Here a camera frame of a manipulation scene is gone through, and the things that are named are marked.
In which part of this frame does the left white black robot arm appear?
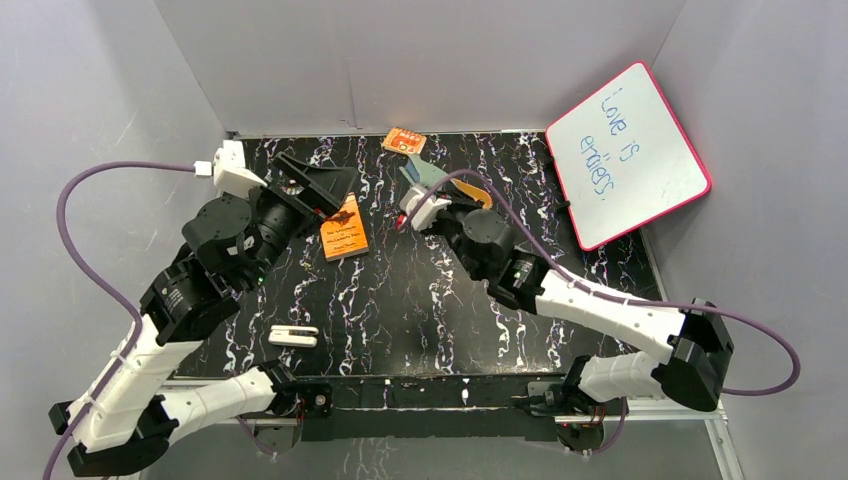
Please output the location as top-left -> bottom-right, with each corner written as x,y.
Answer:
49,153 -> 358,478

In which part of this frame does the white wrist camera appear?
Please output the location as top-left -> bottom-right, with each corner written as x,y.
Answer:
192,140 -> 268,199
399,184 -> 452,231

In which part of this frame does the orange paperback book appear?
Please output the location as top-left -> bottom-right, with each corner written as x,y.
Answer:
320,192 -> 370,262

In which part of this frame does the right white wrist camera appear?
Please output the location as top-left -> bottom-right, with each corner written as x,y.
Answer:
399,184 -> 452,231

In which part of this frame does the tan oval tray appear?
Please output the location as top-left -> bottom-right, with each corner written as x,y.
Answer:
451,178 -> 493,209

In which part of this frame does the black aluminium base frame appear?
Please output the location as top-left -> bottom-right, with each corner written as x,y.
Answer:
231,374 -> 730,458

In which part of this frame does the mint green card holder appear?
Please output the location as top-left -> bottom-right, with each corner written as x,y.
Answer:
400,154 -> 448,191

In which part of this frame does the pink framed whiteboard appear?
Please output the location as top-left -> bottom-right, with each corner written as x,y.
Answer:
545,61 -> 712,251

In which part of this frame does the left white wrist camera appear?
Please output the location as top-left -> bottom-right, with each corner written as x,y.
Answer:
192,140 -> 268,199

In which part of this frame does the white eraser block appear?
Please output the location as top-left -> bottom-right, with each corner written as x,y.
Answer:
268,325 -> 319,348

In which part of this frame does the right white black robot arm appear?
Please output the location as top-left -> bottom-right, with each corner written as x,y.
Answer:
401,184 -> 734,414

